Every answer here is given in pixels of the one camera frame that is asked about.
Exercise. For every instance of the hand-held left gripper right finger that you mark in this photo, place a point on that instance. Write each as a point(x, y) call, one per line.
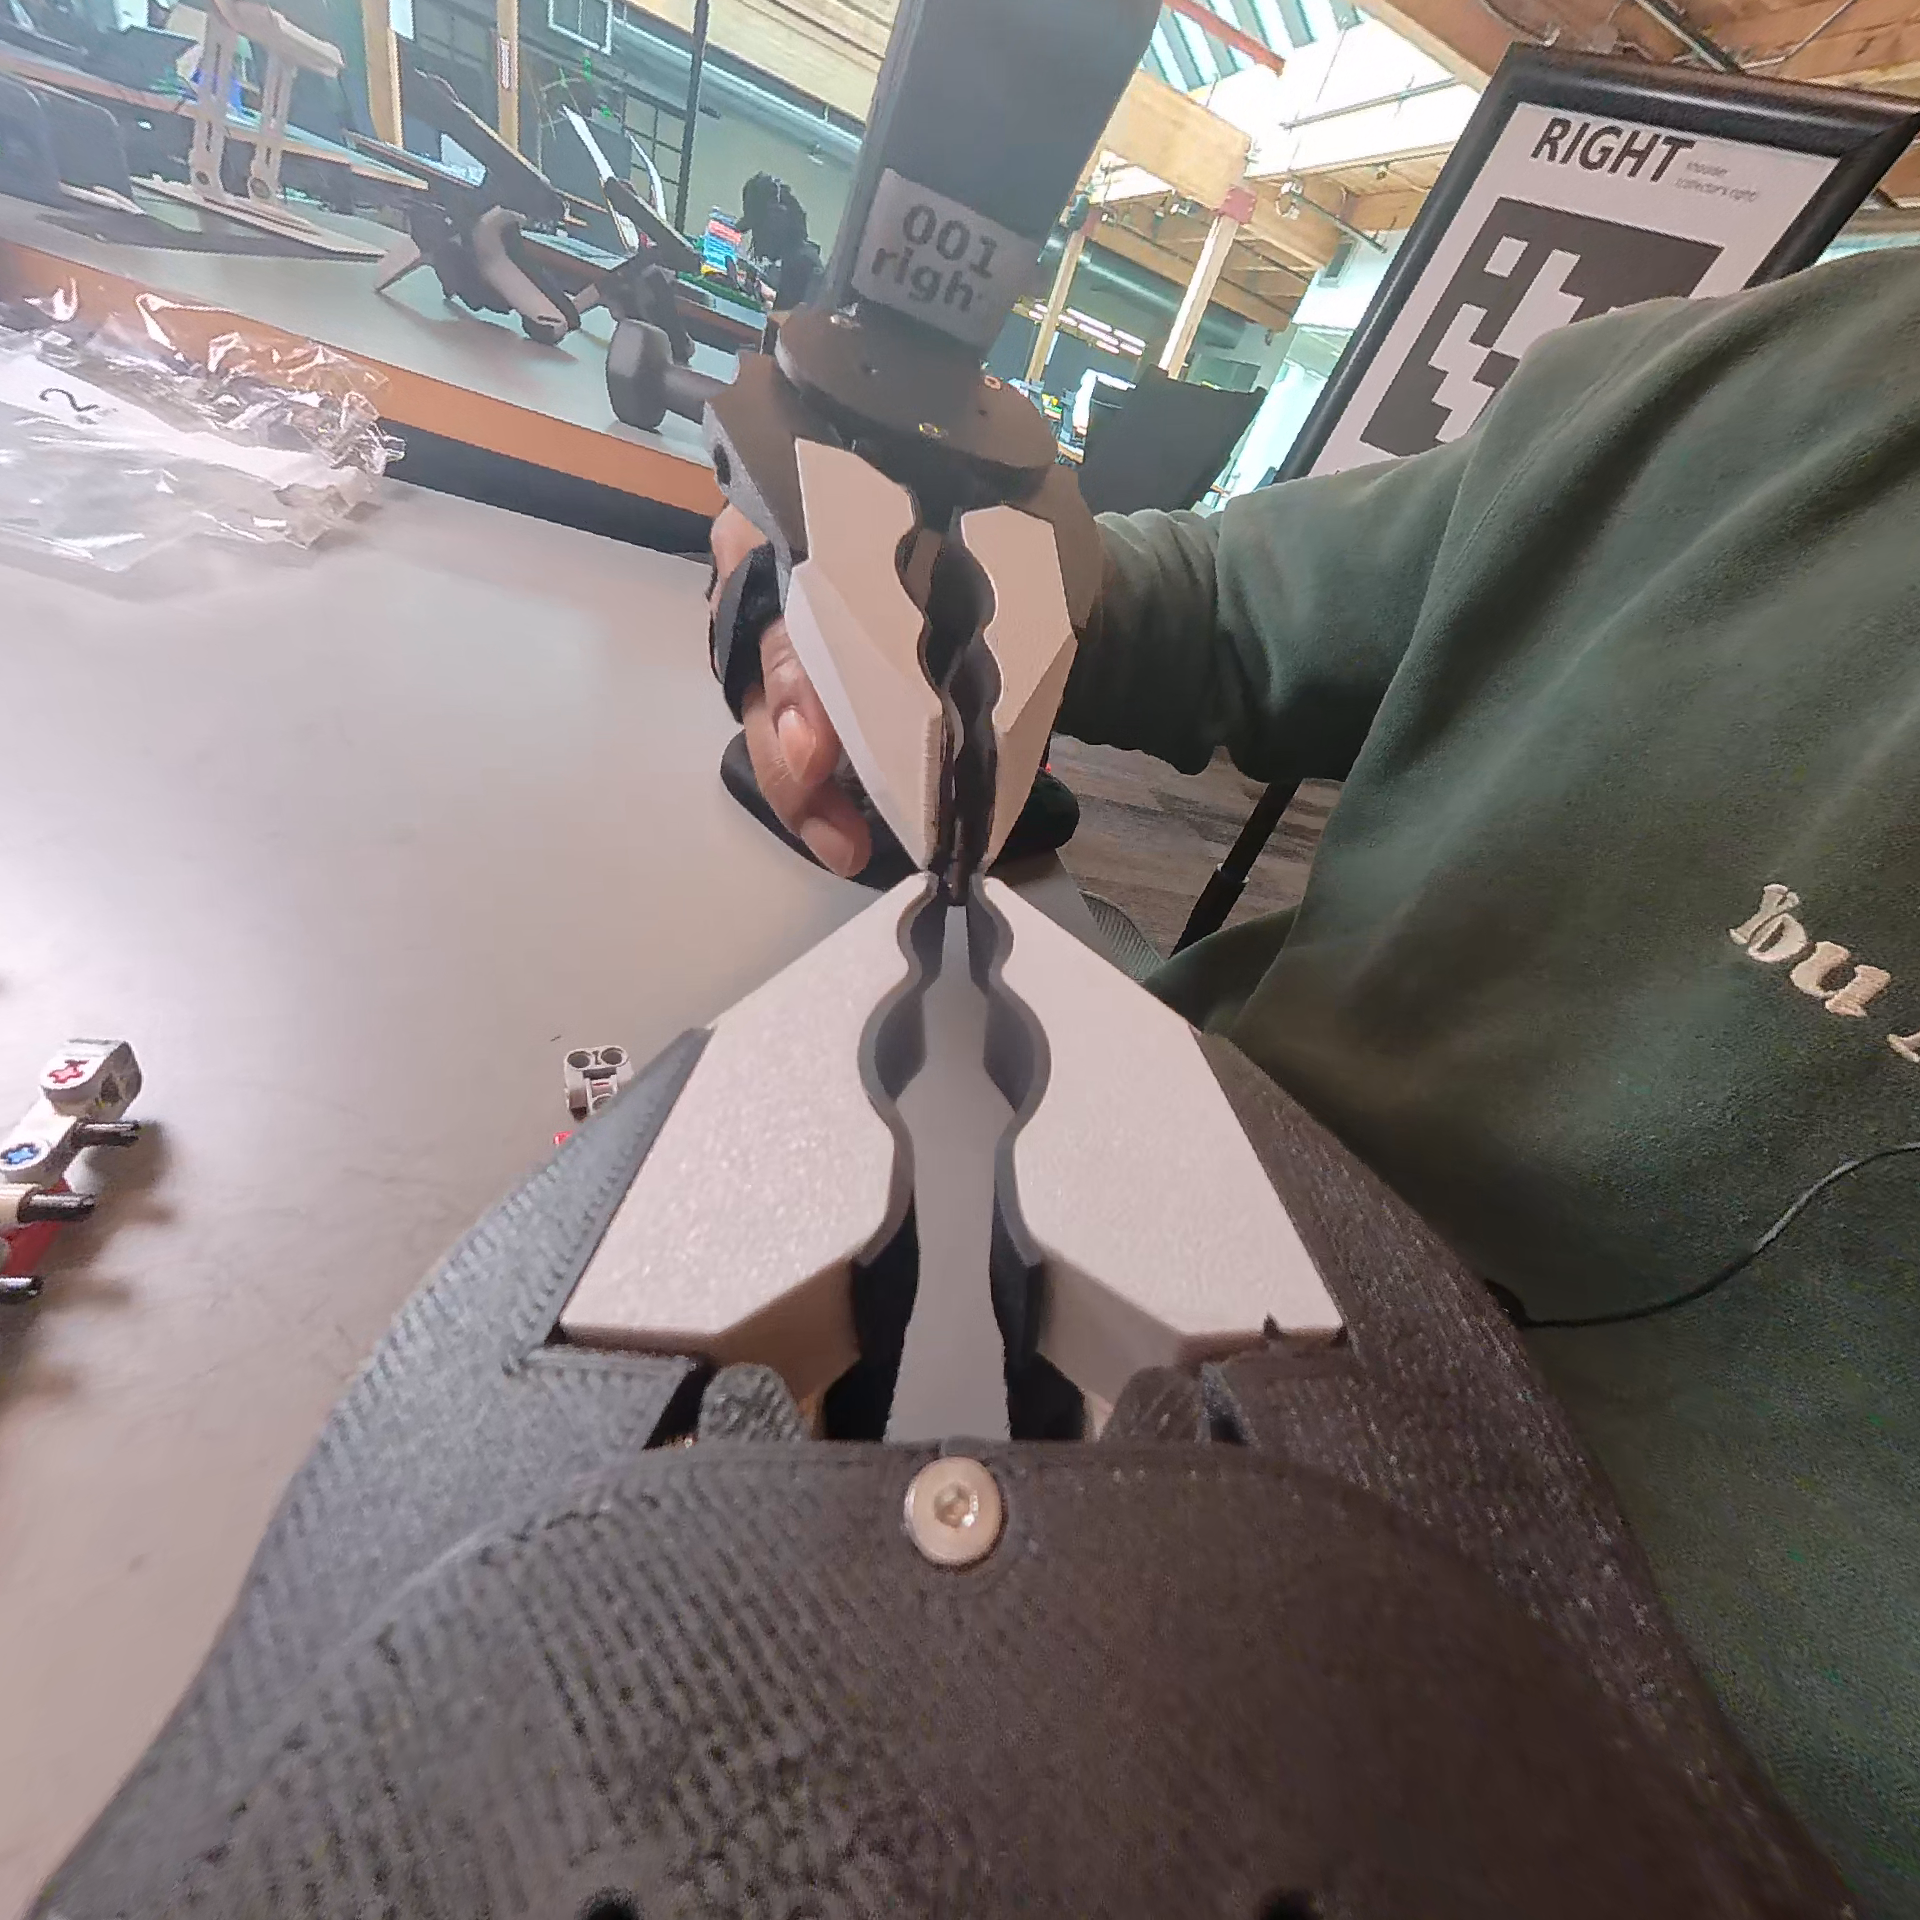
point(1154, 1185)

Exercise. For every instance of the pale wooden stand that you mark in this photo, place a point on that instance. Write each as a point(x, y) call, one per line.
point(239, 106)

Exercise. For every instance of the grey technic connector piece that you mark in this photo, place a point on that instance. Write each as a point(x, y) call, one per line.
point(597, 1066)

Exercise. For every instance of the person's right hand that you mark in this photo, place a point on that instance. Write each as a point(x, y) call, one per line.
point(796, 748)

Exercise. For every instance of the technic pieces assembly with pins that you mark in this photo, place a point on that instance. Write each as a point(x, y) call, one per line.
point(67, 1110)

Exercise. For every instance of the dark monitor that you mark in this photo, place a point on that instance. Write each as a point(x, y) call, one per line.
point(1169, 437)

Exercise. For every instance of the clear plastic bag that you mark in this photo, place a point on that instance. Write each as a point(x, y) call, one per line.
point(150, 450)

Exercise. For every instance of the black dumbbell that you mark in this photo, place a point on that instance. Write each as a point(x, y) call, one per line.
point(660, 375)

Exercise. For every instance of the person's green sweatshirt torso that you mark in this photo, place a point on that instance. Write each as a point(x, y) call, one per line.
point(1648, 1499)

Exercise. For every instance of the black framed marker sign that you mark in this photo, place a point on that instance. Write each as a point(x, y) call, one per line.
point(1591, 269)

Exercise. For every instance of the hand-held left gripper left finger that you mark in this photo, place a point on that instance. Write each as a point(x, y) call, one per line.
point(749, 1185)

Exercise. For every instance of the grey table orange edge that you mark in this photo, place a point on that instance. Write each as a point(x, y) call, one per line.
point(494, 383)

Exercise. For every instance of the person's right forearm green sleeve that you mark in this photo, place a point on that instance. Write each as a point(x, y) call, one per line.
point(1351, 600)

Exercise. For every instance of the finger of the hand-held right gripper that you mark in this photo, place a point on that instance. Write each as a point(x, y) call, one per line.
point(1034, 643)
point(862, 628)

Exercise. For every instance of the black stand pole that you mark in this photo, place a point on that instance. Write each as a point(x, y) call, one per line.
point(1242, 863)

